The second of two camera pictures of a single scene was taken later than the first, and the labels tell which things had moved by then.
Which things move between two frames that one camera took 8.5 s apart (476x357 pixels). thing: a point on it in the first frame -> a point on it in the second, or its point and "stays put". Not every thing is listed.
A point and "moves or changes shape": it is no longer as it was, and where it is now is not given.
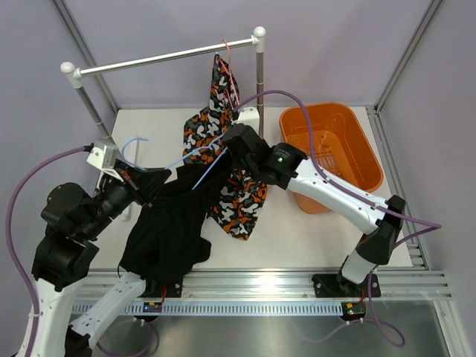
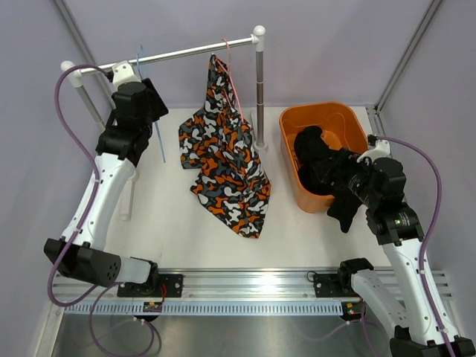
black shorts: x=170 y=236 moves or changes shape
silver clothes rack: x=74 y=76 stays put
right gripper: x=255 y=133 -> x=343 y=163
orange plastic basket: x=343 y=145 stays put
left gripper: x=143 y=184 -> x=158 y=108
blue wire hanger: x=204 y=150 -> x=155 y=123
